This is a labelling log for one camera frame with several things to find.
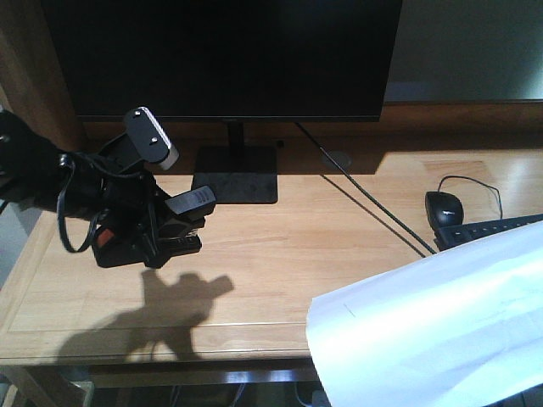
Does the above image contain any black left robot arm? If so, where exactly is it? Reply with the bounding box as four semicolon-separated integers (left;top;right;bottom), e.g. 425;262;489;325
1;107;178;268

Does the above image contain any black computer monitor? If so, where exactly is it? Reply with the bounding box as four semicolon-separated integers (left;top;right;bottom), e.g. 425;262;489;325
41;1;402;204

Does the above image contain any black monitor cable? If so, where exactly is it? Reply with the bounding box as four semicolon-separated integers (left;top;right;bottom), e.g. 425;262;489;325
294;121;438;259

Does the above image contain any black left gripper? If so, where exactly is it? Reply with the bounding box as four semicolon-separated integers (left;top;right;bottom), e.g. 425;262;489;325
59;133;170;269

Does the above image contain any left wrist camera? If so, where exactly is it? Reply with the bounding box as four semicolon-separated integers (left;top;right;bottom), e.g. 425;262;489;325
123;106;179;170

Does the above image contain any white paper sheet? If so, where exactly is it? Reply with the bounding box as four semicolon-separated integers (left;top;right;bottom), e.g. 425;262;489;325
306;223;542;406

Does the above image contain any black keyboard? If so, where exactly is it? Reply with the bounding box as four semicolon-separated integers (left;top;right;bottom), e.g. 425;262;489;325
434;214;542;251

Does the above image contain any black orange stapler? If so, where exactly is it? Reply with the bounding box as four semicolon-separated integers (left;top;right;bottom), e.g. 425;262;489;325
92;186;216;268

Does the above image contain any black mouse cable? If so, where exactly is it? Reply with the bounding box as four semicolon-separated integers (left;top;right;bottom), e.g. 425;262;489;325
437;175;507;221

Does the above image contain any wooden desk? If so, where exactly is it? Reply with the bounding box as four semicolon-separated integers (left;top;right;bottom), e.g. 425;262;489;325
1;1;542;406

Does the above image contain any black computer mouse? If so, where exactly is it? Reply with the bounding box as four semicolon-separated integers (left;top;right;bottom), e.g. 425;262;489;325
425;191;464;231

